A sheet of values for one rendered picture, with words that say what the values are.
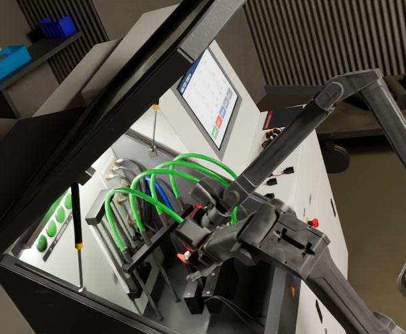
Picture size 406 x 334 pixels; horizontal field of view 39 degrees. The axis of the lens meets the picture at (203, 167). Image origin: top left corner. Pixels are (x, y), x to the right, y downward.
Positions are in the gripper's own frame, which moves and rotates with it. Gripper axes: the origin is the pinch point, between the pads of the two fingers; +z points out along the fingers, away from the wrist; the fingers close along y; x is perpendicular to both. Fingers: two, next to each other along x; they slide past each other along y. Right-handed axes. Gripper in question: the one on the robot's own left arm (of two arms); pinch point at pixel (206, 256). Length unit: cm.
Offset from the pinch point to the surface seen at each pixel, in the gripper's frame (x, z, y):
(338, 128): 6, 173, -133
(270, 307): 23.5, 15.3, -3.8
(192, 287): 3.1, 29.3, 6.7
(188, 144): -30, 33, -27
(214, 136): -28, 48, -41
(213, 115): -34, 51, -47
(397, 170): 50, 178, -140
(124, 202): -32.7, 37.7, 1.0
